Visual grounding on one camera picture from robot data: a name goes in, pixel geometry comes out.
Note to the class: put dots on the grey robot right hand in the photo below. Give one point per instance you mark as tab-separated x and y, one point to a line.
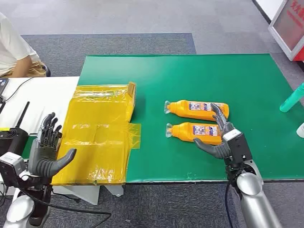
217	152

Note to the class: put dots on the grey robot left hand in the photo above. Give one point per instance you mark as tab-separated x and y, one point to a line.
41	163

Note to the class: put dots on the orange bottle with clear cap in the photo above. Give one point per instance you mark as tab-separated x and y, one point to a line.
182	108
182	131

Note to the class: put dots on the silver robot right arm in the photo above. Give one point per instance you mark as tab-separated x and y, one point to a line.
254	201

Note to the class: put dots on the teal plastic bottle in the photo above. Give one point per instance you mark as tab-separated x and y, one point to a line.
290	100

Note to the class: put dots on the white plastic bottle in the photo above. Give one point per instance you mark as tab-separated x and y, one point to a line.
302	130

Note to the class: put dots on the black router with antenna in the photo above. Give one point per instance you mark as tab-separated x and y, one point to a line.
10	140

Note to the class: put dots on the yellow taped cardboard box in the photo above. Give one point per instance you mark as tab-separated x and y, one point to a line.
95	132

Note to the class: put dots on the green table mat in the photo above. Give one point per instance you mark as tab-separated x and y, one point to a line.
190	75

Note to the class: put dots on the dark laptop corner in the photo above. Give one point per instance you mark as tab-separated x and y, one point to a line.
2	85

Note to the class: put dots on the red and white sign stand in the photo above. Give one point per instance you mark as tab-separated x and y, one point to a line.
288	28

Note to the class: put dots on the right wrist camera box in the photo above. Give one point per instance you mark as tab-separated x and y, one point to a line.
238	146

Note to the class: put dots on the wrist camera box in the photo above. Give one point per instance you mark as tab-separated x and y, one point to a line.
238	146
10	168

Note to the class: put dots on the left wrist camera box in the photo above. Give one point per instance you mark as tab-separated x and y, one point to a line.
10	168

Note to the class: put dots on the white table leg bracket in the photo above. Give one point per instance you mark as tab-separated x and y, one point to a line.
83	194

